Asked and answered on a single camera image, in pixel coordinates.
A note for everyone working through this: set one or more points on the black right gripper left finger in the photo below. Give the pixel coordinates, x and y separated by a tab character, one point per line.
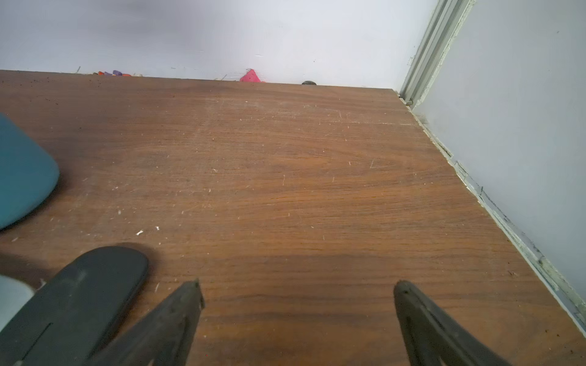
163	337

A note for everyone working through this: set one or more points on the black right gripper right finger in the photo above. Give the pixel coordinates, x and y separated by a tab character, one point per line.
432	337

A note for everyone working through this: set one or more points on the black mouse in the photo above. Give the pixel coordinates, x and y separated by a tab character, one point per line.
78	311

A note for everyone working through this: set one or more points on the large white grey mouse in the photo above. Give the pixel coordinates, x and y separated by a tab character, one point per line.
14	294

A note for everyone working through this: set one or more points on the teal ceramic vase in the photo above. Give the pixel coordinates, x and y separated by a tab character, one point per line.
28	173

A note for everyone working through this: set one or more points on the pink toy piece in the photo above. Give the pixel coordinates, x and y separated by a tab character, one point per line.
250	76

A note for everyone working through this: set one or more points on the aluminium frame post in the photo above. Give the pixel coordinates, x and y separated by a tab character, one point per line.
447	19

